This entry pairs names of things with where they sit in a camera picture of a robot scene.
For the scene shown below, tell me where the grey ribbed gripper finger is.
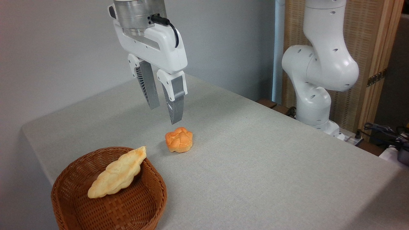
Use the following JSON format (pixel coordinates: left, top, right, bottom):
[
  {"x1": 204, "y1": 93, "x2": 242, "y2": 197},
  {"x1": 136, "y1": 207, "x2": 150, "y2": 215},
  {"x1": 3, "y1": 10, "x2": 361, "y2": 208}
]
[
  {"x1": 156, "y1": 69, "x2": 188, "y2": 125},
  {"x1": 128, "y1": 53, "x2": 160, "y2": 110}
]

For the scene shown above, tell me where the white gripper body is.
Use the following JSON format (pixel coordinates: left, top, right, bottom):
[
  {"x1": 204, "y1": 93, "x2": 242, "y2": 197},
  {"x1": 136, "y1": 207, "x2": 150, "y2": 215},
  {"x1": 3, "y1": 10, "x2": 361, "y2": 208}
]
[{"x1": 108, "y1": 4, "x2": 188, "y2": 74}]

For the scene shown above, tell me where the round orange bread roll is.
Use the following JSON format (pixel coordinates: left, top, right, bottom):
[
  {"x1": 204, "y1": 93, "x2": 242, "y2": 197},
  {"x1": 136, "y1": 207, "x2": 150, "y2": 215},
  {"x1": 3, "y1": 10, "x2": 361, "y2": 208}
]
[{"x1": 165, "y1": 127, "x2": 194, "y2": 153}]

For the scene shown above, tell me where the long pale bread loaf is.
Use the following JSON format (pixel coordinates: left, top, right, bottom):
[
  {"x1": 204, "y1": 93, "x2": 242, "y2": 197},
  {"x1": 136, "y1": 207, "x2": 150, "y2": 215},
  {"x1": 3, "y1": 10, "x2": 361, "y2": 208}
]
[{"x1": 87, "y1": 146, "x2": 147, "y2": 199}]

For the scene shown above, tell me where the brown woven wicker basket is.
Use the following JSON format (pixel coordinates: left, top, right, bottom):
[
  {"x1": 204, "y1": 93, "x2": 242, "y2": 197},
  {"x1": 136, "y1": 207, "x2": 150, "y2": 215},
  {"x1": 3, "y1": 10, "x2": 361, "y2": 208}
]
[{"x1": 50, "y1": 146, "x2": 168, "y2": 230}]

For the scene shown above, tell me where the grey tablecloth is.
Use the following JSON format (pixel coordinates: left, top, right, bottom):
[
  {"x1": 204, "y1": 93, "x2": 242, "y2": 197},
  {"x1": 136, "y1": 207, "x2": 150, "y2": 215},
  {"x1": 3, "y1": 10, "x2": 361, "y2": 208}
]
[{"x1": 21, "y1": 73, "x2": 409, "y2": 230}]

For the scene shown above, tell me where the white vertical pipe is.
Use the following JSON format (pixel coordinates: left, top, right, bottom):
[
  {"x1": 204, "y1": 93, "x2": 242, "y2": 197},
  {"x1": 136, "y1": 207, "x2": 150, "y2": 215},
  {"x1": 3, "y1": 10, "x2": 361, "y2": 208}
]
[{"x1": 272, "y1": 0, "x2": 286, "y2": 104}]

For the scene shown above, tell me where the wooden rattan folding screen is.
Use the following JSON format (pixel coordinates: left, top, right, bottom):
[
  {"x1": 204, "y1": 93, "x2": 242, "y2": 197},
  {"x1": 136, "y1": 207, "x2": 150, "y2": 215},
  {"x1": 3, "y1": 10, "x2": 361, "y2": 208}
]
[{"x1": 282, "y1": 0, "x2": 405, "y2": 134}]

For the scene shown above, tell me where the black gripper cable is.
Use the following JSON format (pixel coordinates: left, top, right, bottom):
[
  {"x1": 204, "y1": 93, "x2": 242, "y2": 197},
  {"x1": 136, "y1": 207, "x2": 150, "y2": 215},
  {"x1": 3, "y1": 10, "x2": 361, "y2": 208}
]
[{"x1": 150, "y1": 14, "x2": 180, "y2": 49}]

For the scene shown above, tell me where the black cable bundle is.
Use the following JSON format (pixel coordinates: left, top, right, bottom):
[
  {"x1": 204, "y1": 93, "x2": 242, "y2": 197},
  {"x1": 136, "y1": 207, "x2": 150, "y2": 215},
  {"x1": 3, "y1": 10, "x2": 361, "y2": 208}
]
[{"x1": 363, "y1": 122, "x2": 409, "y2": 151}]

